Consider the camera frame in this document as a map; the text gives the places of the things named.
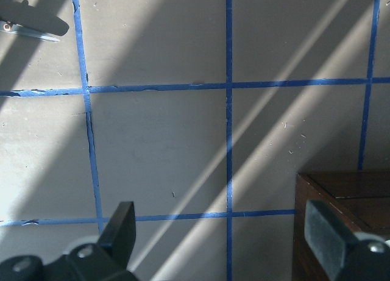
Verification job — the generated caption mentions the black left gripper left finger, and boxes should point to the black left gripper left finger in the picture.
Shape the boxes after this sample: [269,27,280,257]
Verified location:
[97,201,135,269]

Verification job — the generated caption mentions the orange handled scissors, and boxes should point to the orange handled scissors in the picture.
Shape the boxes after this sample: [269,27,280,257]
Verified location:
[1,0,69,43]

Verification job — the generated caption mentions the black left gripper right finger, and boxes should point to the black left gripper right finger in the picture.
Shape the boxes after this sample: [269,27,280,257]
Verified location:
[304,200,358,280]

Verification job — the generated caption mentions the dark brown wooden cabinet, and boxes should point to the dark brown wooden cabinet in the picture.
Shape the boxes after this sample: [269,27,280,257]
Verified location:
[292,170,389,280]

